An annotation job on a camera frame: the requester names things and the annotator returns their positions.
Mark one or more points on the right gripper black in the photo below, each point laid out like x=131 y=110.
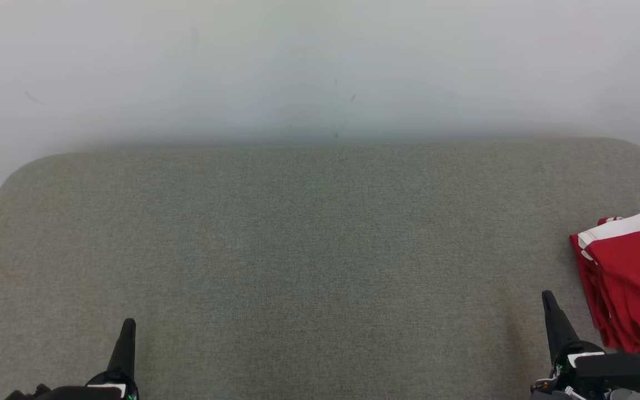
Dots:
x=564 y=383

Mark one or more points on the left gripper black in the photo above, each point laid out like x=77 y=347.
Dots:
x=111 y=389

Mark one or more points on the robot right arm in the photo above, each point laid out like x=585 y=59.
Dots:
x=631 y=372

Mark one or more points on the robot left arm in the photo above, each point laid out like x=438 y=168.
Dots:
x=48 y=393

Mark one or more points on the grey fabric sofa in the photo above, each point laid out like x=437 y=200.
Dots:
x=298 y=250

